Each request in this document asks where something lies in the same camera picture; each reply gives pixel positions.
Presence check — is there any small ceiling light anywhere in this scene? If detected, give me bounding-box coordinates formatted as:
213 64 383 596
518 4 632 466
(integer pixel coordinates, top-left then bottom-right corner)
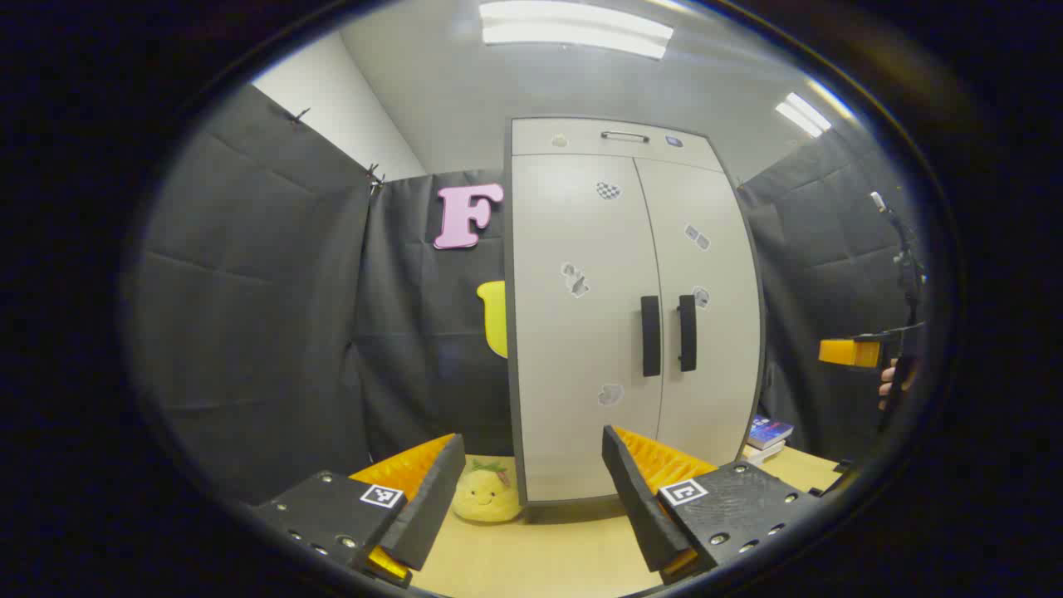
775 91 832 139

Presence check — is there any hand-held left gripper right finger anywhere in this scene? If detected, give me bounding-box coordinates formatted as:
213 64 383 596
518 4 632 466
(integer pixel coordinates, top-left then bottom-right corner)
601 425 823 586

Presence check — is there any cabinet door with keys sticker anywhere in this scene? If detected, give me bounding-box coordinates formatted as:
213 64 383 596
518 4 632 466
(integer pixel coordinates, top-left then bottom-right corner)
635 158 762 466

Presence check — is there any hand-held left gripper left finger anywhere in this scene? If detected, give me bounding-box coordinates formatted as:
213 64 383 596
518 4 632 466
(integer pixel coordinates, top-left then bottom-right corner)
249 432 468 589

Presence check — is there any cabinet door with checkered sticker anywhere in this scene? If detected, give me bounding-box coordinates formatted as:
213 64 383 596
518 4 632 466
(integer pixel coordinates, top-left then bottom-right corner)
511 154 665 503

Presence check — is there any large ceiling light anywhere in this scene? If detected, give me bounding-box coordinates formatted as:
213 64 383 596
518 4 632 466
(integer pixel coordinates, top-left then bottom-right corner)
479 0 675 61

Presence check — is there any white cabinet drawer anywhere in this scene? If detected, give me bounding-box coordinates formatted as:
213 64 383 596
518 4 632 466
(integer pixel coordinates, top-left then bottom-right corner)
511 118 723 173

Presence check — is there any yellow plush toy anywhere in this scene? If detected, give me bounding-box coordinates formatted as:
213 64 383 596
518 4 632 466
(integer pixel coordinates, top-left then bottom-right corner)
451 457 524 524

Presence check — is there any blue book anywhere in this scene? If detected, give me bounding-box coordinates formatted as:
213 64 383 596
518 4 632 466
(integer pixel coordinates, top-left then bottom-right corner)
747 415 794 451

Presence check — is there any white double-door shoe cabinet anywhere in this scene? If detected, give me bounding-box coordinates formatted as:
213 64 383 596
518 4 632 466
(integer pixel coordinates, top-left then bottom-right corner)
503 116 765 507

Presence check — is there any black backdrop cloth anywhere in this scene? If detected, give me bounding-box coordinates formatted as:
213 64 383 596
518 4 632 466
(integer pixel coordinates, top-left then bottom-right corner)
133 83 927 507

